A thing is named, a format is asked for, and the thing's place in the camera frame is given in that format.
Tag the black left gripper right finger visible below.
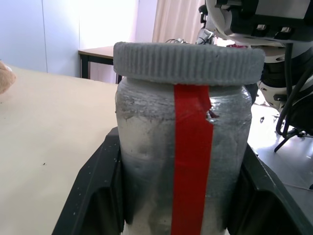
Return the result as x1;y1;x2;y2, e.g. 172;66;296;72
225;143;313;235

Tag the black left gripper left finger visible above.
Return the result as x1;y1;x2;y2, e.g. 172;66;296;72
50;126;127;235

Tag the clear jar with red tape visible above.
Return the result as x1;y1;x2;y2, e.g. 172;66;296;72
114;77;253;235

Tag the tan cardboard box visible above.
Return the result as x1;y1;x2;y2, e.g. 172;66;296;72
0;60;17;95

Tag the grey ribbed jar lid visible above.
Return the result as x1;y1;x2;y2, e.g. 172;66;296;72
113;41;266;86

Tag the black stand leg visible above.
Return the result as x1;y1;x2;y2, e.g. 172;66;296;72
273;127;313;153

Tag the wooden desk with black legs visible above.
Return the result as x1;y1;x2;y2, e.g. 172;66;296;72
78;46;123;85

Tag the silver background machine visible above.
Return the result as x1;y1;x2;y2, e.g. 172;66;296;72
196;4;217;46

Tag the beige curtain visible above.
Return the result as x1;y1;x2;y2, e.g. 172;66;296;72
152;0;208;45

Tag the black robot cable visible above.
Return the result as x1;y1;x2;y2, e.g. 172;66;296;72
275;41;313;138

